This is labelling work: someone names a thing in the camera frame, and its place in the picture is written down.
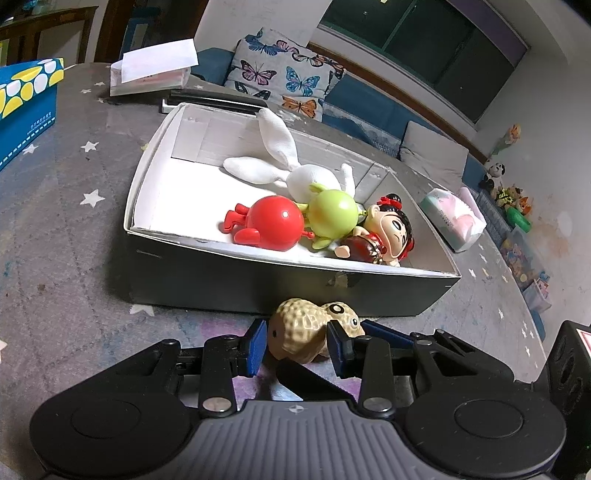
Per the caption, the white tissue pack with paper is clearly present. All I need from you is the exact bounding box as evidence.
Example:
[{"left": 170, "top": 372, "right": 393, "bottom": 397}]
[{"left": 110, "top": 39, "right": 199, "bottom": 97}]

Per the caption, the white plush rabbit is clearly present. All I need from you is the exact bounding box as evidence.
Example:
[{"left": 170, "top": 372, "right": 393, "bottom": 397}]
[{"left": 223, "top": 108, "right": 356, "bottom": 204}]

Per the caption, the butterfly print pillow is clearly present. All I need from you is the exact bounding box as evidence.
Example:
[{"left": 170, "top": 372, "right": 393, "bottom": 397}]
[{"left": 225, "top": 27, "right": 346, "bottom": 122}]

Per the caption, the pink and green tissue pack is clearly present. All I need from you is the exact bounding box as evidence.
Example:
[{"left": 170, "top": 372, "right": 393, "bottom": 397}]
[{"left": 420, "top": 187, "right": 487, "bottom": 253}]

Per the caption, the red ball crab toy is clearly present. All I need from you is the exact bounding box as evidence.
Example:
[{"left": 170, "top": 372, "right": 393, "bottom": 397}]
[{"left": 225, "top": 195, "right": 305, "bottom": 252}]

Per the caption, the dark window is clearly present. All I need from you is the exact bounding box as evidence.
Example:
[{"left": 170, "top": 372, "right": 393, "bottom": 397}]
[{"left": 318, "top": 0, "right": 529, "bottom": 123}]

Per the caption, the hanging plush wall toy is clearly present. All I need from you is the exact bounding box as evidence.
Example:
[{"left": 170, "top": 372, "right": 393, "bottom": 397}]
[{"left": 492, "top": 124, "right": 522, "bottom": 155}]

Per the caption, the green plastic toy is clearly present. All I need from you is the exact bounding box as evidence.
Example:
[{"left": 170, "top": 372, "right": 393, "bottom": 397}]
[{"left": 505, "top": 207, "right": 533, "bottom": 232}]

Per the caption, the grey cushion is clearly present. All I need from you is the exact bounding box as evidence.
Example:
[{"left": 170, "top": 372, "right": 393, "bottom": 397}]
[{"left": 399, "top": 121, "right": 471, "bottom": 183}]

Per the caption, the wooden door frame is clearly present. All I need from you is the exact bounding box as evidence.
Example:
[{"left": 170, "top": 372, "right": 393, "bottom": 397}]
[{"left": 95, "top": 0, "right": 208, "bottom": 63}]

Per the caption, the panda plush toy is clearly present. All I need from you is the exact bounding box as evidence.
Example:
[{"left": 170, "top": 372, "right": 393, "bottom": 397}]
[{"left": 479, "top": 161, "right": 506, "bottom": 192}]

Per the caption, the grey cardboard box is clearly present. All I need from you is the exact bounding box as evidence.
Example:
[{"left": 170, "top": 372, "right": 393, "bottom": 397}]
[{"left": 122, "top": 102, "right": 461, "bottom": 319}]

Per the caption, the blue bench seat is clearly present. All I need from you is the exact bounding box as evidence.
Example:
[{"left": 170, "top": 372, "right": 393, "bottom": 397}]
[{"left": 189, "top": 46, "right": 485, "bottom": 185}]

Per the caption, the blue yellow-dotted shoe box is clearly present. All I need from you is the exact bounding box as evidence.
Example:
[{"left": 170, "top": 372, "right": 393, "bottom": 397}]
[{"left": 0, "top": 58, "right": 65, "bottom": 171}]

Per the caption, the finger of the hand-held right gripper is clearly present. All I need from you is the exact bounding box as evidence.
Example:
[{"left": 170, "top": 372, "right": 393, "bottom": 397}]
[
  {"left": 276, "top": 357, "right": 360, "bottom": 402},
  {"left": 362, "top": 320, "right": 513, "bottom": 381}
]

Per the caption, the grey star-printed tablecloth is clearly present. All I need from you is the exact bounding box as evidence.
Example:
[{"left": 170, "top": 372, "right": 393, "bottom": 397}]
[{"left": 0, "top": 62, "right": 555, "bottom": 416}]

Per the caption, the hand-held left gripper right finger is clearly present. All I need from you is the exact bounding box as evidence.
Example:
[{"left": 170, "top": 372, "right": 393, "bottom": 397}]
[{"left": 327, "top": 320, "right": 481, "bottom": 414}]

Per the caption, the wooden sideboard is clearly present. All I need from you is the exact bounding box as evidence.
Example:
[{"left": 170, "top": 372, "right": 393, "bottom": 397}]
[{"left": 0, "top": 6, "right": 100, "bottom": 65}]

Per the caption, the clear box of colourful toys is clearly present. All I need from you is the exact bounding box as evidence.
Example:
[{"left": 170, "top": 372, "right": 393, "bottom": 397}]
[{"left": 499, "top": 226, "right": 552, "bottom": 315}]

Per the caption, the black-haired doll figure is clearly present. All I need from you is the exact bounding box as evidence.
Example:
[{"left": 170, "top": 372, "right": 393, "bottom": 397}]
[{"left": 335, "top": 193, "right": 415, "bottom": 267}]

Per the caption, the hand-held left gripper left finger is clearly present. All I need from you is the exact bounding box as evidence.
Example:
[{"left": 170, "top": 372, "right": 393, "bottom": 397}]
[{"left": 113, "top": 319, "right": 267, "bottom": 414}]

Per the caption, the tan peanut toy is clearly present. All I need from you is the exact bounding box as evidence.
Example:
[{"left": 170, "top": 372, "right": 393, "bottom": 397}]
[{"left": 269, "top": 298, "right": 365, "bottom": 370}]

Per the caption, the green ball frog toy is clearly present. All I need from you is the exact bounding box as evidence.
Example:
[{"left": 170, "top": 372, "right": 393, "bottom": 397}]
[{"left": 295, "top": 182, "right": 368, "bottom": 250}]

